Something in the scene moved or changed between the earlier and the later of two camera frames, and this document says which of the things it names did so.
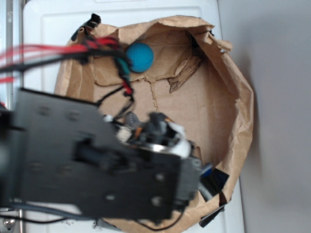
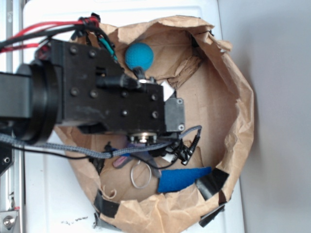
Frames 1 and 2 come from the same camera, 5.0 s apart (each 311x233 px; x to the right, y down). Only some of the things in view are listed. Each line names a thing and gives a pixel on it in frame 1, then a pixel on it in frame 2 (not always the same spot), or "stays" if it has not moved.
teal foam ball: [140, 57] stays
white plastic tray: [45, 21] stays
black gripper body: [152, 169] to [96, 93]
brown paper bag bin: [196, 83] stays
